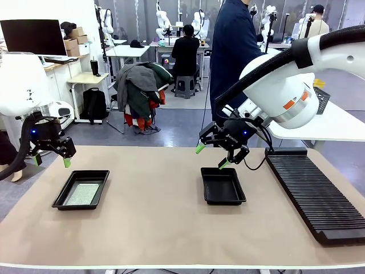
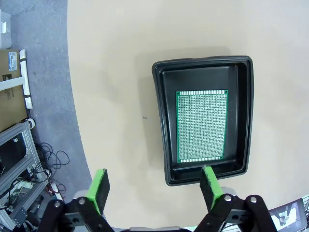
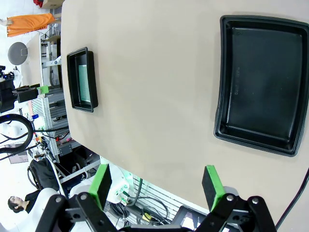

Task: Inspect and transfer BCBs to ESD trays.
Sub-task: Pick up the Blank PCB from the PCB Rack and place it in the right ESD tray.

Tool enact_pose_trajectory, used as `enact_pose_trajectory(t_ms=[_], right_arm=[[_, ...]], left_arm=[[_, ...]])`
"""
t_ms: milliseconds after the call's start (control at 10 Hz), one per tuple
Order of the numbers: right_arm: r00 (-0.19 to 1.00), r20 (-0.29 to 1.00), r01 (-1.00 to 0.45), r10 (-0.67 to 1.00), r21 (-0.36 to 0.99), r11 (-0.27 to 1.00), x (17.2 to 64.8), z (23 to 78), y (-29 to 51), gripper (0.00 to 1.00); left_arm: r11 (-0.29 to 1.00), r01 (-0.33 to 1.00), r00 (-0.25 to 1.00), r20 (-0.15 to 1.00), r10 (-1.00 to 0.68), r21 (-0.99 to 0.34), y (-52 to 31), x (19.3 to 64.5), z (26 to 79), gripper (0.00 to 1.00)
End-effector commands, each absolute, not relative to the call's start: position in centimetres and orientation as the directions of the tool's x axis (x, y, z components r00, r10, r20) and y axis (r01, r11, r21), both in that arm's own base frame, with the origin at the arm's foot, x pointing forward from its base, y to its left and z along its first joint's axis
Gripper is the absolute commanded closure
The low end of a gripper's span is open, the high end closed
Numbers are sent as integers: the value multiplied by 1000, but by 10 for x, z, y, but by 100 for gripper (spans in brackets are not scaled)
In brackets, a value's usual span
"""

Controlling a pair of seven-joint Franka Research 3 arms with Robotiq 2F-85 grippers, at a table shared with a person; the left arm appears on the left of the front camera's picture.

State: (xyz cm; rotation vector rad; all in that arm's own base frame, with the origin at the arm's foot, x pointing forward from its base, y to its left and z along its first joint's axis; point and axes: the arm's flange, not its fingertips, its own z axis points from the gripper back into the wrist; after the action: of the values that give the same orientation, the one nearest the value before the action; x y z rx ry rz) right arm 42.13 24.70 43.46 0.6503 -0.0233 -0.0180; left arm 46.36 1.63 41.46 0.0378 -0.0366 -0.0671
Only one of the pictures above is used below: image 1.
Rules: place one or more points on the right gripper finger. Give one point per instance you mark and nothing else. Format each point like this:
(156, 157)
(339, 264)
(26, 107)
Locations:
(212, 135)
(238, 155)

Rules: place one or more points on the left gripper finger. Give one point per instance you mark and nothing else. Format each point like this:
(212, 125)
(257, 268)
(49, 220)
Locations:
(37, 158)
(67, 149)

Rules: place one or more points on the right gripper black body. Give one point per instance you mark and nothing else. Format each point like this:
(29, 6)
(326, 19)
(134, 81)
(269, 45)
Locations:
(238, 134)

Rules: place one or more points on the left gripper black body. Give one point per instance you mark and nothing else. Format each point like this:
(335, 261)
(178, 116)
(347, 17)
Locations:
(44, 134)

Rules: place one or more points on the black plastic ESD tray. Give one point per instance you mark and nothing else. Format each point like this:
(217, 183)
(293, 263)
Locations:
(71, 177)
(222, 187)

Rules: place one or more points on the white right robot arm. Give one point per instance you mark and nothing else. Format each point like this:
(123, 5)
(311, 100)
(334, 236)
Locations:
(273, 85)

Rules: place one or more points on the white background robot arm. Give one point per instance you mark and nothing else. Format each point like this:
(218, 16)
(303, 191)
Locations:
(107, 23)
(198, 21)
(161, 20)
(269, 20)

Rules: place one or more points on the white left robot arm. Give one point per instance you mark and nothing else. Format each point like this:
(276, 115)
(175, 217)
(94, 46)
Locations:
(20, 85)

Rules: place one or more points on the beige shoe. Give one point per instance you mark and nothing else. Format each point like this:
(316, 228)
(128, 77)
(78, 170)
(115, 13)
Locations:
(17, 176)

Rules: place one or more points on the black backpack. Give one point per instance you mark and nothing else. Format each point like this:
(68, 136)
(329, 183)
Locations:
(94, 104)

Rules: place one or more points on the white cabinet with wood top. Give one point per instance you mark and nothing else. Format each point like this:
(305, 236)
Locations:
(61, 80)

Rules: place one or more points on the grey plastic stool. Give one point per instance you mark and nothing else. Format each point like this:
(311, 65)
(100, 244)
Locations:
(184, 85)

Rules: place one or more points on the small white side table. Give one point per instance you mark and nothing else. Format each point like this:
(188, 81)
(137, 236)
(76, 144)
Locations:
(85, 77)

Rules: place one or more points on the red orange garment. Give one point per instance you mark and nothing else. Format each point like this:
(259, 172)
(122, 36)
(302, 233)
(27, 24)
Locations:
(142, 122)

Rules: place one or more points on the black keyboard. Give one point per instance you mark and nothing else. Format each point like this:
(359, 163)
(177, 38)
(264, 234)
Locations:
(61, 60)

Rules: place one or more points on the person in navy coat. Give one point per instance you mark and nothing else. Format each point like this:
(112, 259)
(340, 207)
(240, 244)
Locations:
(231, 57)

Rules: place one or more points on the black tumbler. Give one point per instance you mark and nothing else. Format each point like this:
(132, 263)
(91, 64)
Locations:
(94, 68)

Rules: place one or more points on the black slotted board rack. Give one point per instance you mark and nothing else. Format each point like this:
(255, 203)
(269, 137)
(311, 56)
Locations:
(313, 194)

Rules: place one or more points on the brown cardboard box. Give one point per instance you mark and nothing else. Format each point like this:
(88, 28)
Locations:
(72, 52)
(70, 44)
(82, 39)
(77, 32)

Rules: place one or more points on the seated person in black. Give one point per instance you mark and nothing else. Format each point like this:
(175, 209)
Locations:
(185, 52)

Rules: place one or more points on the white work table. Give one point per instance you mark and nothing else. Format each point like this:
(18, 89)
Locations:
(328, 128)

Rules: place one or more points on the grey perforated basket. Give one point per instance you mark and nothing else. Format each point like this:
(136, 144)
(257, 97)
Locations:
(322, 98)

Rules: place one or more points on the white storage box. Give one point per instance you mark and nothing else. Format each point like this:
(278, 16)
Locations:
(84, 50)

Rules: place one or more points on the yellow plastic bin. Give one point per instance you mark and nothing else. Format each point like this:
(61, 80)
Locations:
(319, 83)

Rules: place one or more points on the grey jacket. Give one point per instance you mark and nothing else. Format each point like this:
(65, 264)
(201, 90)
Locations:
(134, 80)

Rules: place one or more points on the grey workstation desk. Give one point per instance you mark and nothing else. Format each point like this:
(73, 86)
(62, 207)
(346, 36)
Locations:
(162, 52)

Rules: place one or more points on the black computer monitor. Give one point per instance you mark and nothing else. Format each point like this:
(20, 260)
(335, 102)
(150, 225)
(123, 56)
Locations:
(32, 37)

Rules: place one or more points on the black tripod stand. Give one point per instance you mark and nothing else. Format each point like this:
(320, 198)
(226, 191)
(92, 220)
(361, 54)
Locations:
(268, 37)

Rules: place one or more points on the black bag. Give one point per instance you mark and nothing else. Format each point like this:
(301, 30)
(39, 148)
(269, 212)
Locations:
(68, 26)

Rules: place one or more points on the white desk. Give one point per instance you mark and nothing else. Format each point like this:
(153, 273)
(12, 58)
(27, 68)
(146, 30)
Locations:
(128, 51)

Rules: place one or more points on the black cap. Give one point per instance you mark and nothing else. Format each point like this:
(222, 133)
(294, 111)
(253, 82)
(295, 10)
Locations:
(137, 44)

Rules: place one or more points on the person in beige shirt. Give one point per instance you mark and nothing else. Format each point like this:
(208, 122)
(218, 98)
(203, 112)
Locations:
(316, 28)

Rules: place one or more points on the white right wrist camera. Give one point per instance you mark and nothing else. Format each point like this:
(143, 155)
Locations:
(249, 108)

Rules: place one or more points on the metal frame chair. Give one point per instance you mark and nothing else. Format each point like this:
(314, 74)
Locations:
(114, 98)

